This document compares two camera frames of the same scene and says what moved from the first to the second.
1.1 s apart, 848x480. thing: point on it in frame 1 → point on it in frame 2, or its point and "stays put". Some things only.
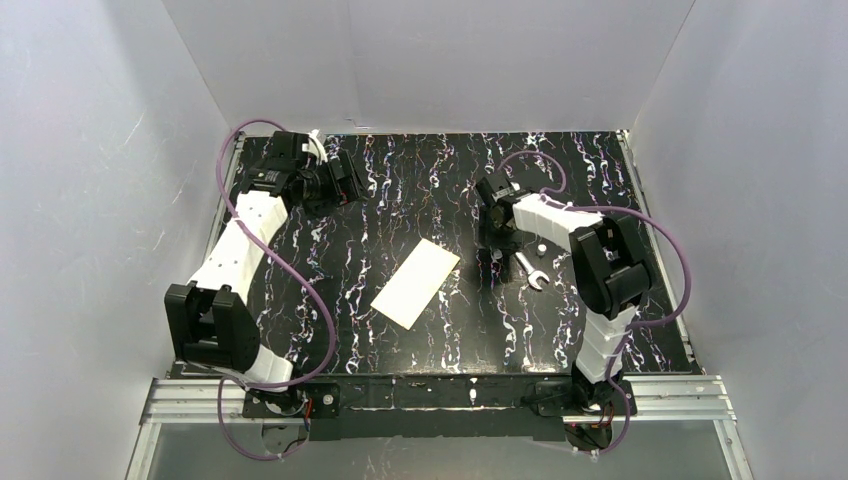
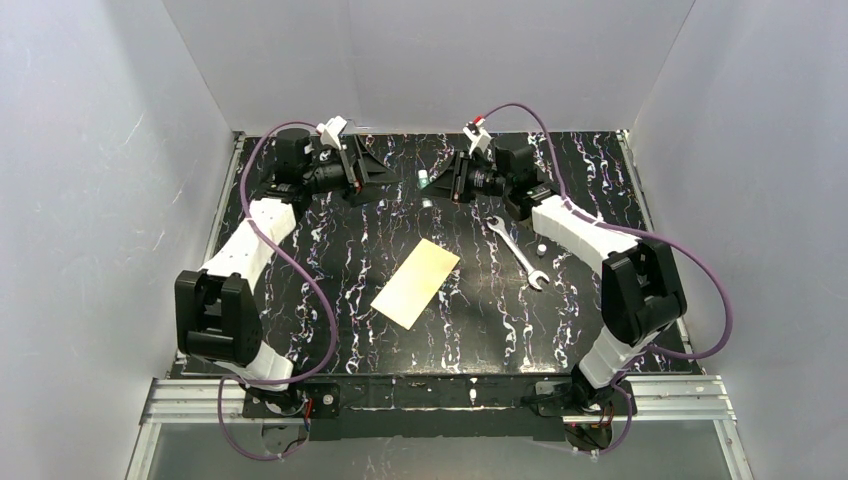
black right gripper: (497, 221) → (459, 179)
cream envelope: (415, 283) stays put
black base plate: (440, 407) stays put
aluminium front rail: (656, 401) stays put
